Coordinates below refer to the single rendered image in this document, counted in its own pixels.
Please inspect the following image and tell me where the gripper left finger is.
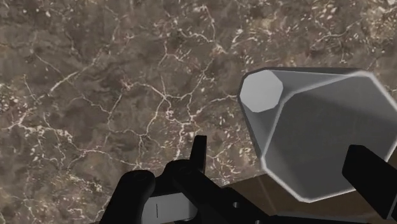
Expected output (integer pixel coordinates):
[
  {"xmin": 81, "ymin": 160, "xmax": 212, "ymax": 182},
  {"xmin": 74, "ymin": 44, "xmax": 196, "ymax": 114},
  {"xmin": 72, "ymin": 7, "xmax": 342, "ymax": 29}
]
[{"xmin": 99, "ymin": 135, "xmax": 237, "ymax": 224}]

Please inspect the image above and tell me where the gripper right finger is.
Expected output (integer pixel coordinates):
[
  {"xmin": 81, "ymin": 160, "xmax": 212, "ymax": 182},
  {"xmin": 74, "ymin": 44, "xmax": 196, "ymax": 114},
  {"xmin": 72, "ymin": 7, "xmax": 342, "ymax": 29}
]
[{"xmin": 342, "ymin": 144, "xmax": 397, "ymax": 221}]

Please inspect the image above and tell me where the grey angular cup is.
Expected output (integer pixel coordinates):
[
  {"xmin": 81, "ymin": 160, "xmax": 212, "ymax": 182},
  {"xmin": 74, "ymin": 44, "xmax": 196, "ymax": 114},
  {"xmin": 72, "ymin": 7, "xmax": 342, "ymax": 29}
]
[{"xmin": 237, "ymin": 66, "xmax": 397, "ymax": 204}]

